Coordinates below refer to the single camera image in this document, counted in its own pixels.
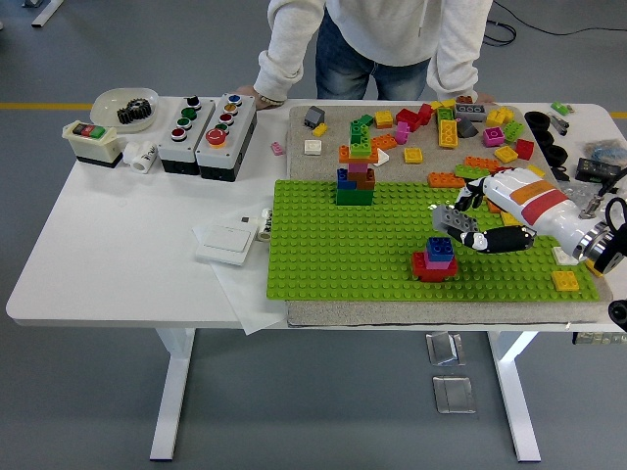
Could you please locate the white table leg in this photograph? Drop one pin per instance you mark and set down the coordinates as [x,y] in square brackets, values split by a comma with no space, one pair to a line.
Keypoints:
[514,391]
[174,391]

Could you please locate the white furniture foot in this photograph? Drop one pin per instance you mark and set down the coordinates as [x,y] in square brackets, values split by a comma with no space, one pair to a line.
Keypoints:
[46,14]

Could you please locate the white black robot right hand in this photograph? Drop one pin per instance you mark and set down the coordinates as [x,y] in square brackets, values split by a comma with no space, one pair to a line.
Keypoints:
[539,201]

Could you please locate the bag of blue parts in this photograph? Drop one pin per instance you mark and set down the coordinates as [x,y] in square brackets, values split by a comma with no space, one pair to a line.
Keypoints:
[605,148]

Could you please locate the silver floor box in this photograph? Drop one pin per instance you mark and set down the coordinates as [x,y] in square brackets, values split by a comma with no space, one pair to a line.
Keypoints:
[454,394]
[445,347]

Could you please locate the white printed tube fitting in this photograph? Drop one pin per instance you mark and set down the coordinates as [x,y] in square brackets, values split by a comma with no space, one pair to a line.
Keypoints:
[264,227]

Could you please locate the person's right hand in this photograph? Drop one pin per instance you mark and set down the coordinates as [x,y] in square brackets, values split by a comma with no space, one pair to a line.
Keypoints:
[252,92]

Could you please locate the white square brick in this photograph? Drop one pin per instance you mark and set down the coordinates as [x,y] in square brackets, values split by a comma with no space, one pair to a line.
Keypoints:
[312,147]

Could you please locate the small yellow brick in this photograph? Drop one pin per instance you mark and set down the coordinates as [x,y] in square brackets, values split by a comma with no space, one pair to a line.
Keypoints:
[319,129]

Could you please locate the white switch red green rocker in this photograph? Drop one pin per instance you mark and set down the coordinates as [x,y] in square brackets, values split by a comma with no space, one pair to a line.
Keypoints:
[93,147]

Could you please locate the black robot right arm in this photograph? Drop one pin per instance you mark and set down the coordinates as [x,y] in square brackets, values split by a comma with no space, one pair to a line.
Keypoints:
[595,245]

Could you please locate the white slope brick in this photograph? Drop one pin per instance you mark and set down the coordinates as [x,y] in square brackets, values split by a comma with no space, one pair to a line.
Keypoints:
[382,156]

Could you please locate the white bowl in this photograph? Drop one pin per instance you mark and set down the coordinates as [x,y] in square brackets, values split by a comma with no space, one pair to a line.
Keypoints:
[105,110]

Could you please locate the silver hand tool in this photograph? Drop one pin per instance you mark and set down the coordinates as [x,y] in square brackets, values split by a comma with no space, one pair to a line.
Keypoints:
[559,125]

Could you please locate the grey tray under table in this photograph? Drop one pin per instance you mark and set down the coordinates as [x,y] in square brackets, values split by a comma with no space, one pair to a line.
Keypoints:
[600,339]

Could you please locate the dark green brick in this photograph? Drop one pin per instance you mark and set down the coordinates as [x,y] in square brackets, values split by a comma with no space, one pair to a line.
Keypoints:
[353,197]

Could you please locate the dark grey long brick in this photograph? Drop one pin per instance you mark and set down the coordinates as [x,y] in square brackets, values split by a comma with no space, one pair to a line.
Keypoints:
[470,111]

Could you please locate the white wall switch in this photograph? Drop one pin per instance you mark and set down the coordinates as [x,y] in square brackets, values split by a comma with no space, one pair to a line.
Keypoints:
[225,242]

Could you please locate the black electronic device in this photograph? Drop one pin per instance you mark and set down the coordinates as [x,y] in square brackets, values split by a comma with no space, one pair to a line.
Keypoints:
[595,169]

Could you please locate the control box with emergency stop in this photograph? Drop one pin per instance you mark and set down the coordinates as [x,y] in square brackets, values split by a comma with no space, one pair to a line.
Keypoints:
[230,156]

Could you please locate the blue brick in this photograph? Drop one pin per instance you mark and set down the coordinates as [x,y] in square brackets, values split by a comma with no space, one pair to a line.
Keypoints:
[439,248]
[344,179]

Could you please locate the clear plastic bag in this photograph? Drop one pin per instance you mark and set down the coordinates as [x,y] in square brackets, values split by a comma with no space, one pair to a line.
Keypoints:
[578,193]

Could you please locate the person's right forearm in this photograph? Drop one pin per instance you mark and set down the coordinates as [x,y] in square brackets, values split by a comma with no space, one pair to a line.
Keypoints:
[279,54]

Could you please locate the red brick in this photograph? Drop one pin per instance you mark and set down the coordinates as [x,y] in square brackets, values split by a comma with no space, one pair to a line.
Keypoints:
[409,119]
[525,148]
[426,113]
[419,268]

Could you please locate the small pink brick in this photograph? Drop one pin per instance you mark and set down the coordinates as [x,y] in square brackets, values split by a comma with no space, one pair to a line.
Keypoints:
[277,148]

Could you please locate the magenta brick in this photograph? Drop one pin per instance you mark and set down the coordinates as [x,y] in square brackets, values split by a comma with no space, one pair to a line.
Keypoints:
[493,136]

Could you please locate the dark grey slope brick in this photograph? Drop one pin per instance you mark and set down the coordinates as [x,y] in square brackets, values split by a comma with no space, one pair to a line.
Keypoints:
[313,116]
[467,127]

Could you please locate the orange flat brick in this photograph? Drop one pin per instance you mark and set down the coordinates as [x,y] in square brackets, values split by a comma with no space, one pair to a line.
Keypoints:
[357,157]

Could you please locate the black metal gear cluster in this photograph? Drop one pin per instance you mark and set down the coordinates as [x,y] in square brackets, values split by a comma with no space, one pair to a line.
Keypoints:
[132,112]

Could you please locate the light grey eight-stud brick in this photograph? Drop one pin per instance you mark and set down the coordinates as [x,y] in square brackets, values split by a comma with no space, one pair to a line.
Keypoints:
[453,219]

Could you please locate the yellow long brick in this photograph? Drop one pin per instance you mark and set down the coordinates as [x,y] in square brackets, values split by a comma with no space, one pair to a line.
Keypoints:
[448,133]

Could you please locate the control box with black knob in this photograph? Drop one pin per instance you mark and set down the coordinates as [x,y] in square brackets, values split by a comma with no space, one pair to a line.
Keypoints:
[188,147]

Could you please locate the brown brick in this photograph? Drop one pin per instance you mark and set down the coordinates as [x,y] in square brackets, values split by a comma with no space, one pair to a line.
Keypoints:
[464,100]
[366,180]

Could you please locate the person's left forearm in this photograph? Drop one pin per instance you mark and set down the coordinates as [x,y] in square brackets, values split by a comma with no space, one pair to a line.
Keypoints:
[458,59]

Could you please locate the white paper sheet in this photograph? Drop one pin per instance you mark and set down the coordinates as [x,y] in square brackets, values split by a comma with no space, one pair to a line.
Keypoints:
[250,294]

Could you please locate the lime green long brick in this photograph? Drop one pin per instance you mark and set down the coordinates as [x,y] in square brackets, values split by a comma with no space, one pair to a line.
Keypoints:
[470,171]

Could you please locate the person's left hand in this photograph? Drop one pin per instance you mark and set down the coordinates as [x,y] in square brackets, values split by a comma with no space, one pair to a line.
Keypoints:
[477,98]

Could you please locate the green studded baseplate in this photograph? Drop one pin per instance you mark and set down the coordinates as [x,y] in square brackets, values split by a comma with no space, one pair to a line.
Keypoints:
[343,254]

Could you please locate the white pipe tee fitting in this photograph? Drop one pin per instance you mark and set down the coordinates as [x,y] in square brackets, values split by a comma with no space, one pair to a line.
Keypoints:
[139,156]

